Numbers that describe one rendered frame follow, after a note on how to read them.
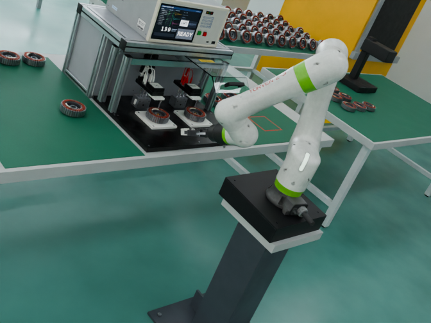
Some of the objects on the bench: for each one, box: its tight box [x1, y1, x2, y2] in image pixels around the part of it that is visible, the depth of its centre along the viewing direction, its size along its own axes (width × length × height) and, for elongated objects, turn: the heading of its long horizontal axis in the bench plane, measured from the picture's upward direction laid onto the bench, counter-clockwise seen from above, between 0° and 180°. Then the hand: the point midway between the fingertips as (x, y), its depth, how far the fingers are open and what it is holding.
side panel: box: [62, 12, 107, 98], centre depth 260 cm, size 28×3×32 cm, turn 8°
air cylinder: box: [131, 94, 151, 108], centre depth 265 cm, size 5×8×6 cm
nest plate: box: [135, 111, 177, 129], centre depth 257 cm, size 15×15×1 cm
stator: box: [60, 99, 87, 117], centre depth 239 cm, size 11×11×4 cm
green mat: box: [0, 56, 145, 169], centre depth 235 cm, size 94×61×1 cm, turn 8°
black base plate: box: [94, 95, 230, 153], centre depth 268 cm, size 47×64×2 cm
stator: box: [146, 107, 170, 124], centre depth 256 cm, size 11×11×4 cm
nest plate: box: [174, 110, 212, 128], centre depth 274 cm, size 15×15×1 cm
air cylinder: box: [169, 94, 188, 108], centre depth 282 cm, size 5×8×6 cm
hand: (187, 131), depth 242 cm, fingers closed
